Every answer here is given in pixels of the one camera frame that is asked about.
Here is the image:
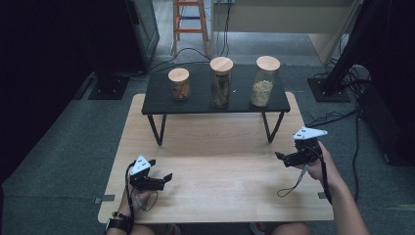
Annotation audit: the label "person's right leg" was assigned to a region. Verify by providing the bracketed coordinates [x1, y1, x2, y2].
[263, 222, 312, 235]

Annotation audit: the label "black slanted stand post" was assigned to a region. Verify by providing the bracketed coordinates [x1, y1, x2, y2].
[322, 0, 391, 96]

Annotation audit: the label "black square stand base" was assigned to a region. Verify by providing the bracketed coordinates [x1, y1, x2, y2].
[87, 74, 131, 101]
[307, 77, 352, 103]

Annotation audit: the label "long black floor cable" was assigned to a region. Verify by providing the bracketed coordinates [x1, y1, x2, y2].
[346, 114, 362, 205]

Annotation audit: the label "person's right hand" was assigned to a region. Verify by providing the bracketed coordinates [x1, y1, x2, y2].
[298, 140, 345, 192]

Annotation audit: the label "left hand-held gripper black cable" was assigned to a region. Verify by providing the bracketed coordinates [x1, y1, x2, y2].
[123, 162, 136, 234]

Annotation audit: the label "red and white shoe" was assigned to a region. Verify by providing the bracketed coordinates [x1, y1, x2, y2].
[249, 222, 268, 235]

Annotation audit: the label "wooden ladder with orange rungs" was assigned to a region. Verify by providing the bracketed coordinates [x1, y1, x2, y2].
[171, 0, 210, 58]

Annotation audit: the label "short glass jar wooden lid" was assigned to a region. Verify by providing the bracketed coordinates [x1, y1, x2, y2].
[167, 67, 191, 101]

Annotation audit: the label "right hand-held gripper black cable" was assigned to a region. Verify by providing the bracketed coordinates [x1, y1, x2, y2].
[305, 146, 334, 206]

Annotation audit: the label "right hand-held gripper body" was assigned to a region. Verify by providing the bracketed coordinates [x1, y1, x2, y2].
[283, 126, 329, 168]

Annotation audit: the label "tangle of black cables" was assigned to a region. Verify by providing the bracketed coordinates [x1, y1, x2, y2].
[328, 58, 374, 96]

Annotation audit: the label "glass jar with brown sticks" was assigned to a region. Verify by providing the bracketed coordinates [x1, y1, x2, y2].
[209, 56, 235, 109]

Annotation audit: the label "beige desk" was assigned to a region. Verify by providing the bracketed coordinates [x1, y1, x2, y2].
[209, 0, 364, 66]

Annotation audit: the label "hand-held gripper thin lanyard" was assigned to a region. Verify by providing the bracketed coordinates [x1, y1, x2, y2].
[133, 190, 160, 212]
[276, 164, 310, 199]

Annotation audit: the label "wavy black floor cable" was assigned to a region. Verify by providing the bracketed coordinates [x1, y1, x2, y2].
[303, 109, 360, 129]

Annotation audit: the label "black shelf with metal legs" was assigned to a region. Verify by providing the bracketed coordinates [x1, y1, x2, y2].
[141, 63, 292, 147]

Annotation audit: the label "tall glass jar with grains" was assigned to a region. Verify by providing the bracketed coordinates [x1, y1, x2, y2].
[250, 55, 282, 109]

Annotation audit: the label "hanging black cables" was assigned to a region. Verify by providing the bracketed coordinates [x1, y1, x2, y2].
[214, 0, 233, 60]

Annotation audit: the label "black box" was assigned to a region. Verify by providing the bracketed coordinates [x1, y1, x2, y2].
[356, 82, 415, 167]

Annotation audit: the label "hand-held gripper black cable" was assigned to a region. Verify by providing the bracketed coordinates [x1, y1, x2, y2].
[305, 146, 334, 206]
[123, 162, 136, 234]

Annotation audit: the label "person's leg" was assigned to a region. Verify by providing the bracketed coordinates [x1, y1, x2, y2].
[263, 222, 312, 235]
[130, 223, 170, 235]

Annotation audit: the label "person's left leg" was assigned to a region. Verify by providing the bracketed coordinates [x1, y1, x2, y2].
[130, 223, 170, 235]

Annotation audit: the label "person's left hand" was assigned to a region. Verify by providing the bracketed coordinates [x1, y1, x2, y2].
[116, 189, 155, 214]

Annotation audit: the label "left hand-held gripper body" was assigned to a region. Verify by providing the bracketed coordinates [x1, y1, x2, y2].
[128, 155, 165, 192]

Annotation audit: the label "left hand-held gripper thin lanyard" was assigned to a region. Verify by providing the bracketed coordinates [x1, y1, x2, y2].
[133, 190, 160, 212]

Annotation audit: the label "black wristwatch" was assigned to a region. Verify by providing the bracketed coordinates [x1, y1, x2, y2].
[104, 216, 134, 235]

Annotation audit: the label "dark bead bracelet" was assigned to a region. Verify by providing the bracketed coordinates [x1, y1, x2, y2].
[111, 211, 132, 221]

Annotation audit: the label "right hand-held gripper thin lanyard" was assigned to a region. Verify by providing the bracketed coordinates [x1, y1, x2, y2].
[276, 164, 310, 199]

